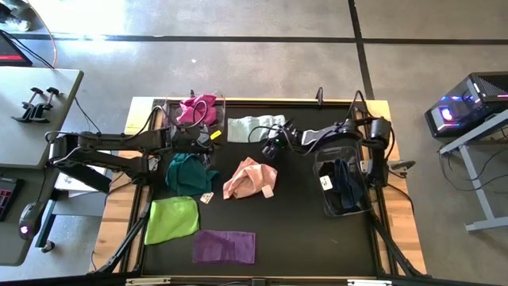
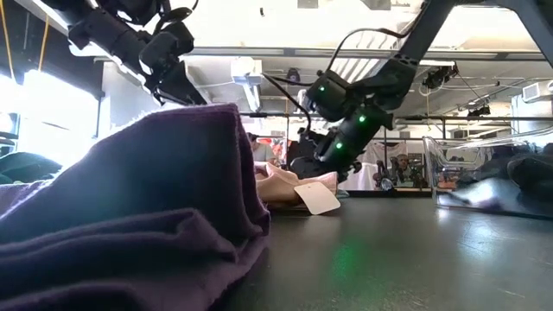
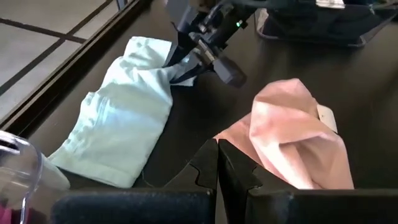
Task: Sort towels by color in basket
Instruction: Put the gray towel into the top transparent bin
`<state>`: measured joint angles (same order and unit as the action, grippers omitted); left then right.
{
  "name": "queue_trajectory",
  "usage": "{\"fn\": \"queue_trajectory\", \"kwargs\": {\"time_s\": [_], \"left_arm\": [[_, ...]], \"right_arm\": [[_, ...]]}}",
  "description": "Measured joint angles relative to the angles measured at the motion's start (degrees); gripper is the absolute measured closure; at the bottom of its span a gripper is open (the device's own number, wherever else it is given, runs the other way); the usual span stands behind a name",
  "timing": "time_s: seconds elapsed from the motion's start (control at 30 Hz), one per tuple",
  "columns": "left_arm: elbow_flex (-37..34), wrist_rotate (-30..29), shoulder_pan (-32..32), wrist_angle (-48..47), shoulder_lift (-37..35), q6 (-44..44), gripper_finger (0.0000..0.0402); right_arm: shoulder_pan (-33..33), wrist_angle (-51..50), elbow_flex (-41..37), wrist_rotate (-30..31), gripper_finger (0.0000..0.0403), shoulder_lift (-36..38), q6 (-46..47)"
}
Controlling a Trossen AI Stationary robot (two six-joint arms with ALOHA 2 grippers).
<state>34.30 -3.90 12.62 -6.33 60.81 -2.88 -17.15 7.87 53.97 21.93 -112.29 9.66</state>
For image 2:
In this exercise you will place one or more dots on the pale pink towel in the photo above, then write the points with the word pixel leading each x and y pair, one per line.
pixel 281 188

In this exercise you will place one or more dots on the purple towel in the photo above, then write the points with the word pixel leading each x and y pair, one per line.
pixel 151 181

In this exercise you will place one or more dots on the navy blue towel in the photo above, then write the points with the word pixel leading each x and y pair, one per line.
pixel 484 177

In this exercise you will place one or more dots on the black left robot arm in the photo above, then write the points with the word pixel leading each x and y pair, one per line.
pixel 108 34

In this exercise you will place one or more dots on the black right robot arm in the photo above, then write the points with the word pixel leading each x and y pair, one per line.
pixel 389 86

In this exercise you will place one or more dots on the clear plastic basket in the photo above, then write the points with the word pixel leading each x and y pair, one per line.
pixel 475 203

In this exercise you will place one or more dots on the white paper tag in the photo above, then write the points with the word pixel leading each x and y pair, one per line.
pixel 317 198

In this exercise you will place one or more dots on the floral patterned cloth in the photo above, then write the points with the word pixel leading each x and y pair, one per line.
pixel 278 149

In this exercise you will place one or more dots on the person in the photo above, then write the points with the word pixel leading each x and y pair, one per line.
pixel 404 166
pixel 261 152

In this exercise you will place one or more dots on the white hanging cloth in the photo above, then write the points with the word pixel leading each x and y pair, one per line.
pixel 367 177

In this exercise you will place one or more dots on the white ceiling unit box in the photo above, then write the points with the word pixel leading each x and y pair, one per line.
pixel 246 71

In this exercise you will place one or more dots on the black round ceiling speaker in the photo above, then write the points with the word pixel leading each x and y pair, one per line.
pixel 294 74

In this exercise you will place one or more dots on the black ceiling device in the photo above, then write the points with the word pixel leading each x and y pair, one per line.
pixel 478 111

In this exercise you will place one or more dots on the white air conditioner unit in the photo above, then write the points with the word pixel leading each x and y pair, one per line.
pixel 538 90

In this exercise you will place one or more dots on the grey overhead frame bar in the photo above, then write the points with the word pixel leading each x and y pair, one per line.
pixel 242 52

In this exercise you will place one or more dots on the black rail frame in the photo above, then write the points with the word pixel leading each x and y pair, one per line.
pixel 432 117

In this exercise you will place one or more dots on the black ceiling camera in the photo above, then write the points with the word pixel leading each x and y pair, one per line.
pixel 438 77

